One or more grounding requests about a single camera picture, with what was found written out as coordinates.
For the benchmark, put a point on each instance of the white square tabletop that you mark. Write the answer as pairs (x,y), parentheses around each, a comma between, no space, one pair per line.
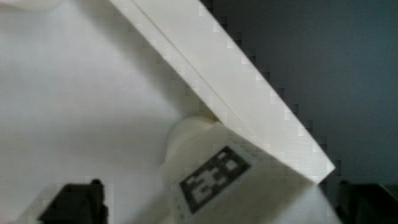
(116,66)

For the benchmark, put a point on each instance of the white leg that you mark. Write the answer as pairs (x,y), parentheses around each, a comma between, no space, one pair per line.
(231,186)

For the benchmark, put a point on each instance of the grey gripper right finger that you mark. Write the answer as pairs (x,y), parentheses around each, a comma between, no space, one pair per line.
(366,203)

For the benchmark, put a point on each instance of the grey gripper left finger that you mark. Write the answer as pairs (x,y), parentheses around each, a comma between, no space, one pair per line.
(75,208)

